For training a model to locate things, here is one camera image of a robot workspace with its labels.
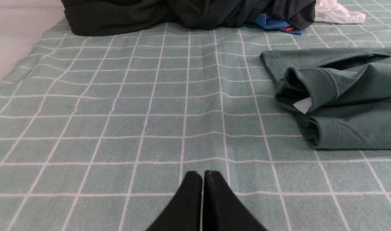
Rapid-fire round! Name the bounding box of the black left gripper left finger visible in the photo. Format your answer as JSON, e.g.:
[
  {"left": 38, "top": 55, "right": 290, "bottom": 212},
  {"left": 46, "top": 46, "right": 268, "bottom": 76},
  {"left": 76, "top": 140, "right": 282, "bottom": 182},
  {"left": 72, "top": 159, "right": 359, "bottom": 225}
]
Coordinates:
[{"left": 147, "top": 171, "right": 203, "bottom": 231}]

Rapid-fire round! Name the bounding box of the dark navy crumpled garment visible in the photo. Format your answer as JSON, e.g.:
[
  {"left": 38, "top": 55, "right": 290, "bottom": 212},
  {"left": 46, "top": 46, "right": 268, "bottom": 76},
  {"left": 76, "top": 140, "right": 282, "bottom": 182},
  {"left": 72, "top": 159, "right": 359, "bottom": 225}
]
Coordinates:
[{"left": 174, "top": 0, "right": 316, "bottom": 30}]

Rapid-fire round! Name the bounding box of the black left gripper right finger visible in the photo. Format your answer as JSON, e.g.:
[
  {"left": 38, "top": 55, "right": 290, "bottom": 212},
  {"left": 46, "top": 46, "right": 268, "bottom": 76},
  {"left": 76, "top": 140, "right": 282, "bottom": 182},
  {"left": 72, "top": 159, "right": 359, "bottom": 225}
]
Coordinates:
[{"left": 203, "top": 171, "right": 267, "bottom": 231}]

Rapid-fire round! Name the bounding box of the green checkered table cloth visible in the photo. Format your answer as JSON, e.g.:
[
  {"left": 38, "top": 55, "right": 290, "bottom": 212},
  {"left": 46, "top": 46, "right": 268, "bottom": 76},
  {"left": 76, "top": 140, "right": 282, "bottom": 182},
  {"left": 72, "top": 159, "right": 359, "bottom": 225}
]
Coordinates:
[{"left": 0, "top": 0, "right": 391, "bottom": 231}]

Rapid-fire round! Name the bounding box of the green long sleeve shirt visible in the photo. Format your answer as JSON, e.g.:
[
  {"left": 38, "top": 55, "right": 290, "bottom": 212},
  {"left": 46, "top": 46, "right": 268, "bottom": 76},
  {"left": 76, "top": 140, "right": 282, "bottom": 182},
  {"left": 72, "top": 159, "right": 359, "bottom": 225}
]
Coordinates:
[{"left": 260, "top": 47, "right": 391, "bottom": 150}]

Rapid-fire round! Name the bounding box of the blue crumpled garment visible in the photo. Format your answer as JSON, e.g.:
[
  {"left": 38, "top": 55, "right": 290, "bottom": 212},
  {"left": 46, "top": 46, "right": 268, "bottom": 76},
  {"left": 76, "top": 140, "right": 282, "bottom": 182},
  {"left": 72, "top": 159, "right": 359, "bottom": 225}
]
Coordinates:
[{"left": 242, "top": 14, "right": 302, "bottom": 35}]

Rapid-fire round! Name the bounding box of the white crumpled garment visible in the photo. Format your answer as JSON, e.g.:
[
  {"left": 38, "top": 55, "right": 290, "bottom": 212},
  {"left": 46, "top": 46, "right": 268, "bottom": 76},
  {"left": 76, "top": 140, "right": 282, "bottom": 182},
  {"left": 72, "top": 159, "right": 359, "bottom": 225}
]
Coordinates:
[{"left": 314, "top": 0, "right": 366, "bottom": 24}]

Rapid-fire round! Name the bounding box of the dark olive crumpled garment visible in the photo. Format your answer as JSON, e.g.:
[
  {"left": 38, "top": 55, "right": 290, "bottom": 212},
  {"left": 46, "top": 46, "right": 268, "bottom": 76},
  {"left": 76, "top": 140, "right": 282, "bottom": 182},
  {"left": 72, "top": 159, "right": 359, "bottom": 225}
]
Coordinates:
[{"left": 61, "top": 0, "right": 210, "bottom": 37}]

